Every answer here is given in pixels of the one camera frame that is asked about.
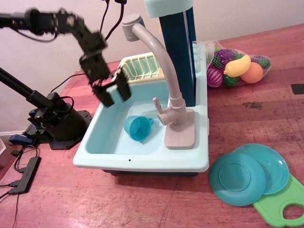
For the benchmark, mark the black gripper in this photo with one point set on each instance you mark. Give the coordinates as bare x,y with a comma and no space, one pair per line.
100,78

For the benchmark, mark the teal plastic toy cup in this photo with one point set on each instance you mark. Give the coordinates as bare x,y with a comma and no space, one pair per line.
138,128

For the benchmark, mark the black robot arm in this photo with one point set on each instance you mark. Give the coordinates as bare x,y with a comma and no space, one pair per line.
55,121

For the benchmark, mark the yellow toy dish rack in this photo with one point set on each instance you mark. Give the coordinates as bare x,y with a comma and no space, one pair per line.
141,68

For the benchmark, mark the light blue toy sink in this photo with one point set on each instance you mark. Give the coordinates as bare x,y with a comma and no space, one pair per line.
128,136

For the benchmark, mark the grey toy faucet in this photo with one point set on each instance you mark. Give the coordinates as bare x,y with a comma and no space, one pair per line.
177,118

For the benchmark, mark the dark blue water tank tower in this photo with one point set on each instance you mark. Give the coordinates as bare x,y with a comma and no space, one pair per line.
176,19

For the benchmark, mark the purple striped toy fruit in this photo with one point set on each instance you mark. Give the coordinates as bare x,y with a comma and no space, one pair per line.
214,77

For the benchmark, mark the blue clamp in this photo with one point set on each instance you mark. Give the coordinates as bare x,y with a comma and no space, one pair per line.
21,140

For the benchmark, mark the mesh bag of toy fruit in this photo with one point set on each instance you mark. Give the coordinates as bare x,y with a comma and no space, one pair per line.
216,56

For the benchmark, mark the yellow toy banana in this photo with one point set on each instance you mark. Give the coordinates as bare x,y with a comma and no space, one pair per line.
237,67

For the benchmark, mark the black usb hub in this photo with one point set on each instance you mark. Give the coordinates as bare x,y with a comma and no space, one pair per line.
23,185

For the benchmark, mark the orange toy fruit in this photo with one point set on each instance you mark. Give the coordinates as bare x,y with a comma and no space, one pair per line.
253,74

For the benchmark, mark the teal plate front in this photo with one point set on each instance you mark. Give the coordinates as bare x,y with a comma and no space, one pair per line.
237,179

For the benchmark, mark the teal plate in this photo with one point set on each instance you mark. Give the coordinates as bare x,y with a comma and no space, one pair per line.
273,164
237,179

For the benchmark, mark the teal plate back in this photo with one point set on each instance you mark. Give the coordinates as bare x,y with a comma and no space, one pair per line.
273,164

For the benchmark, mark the black tape patch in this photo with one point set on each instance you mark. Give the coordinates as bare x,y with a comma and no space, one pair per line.
298,89

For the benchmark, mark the green plastic cutting board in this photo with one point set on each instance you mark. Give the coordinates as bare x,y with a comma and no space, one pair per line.
271,207

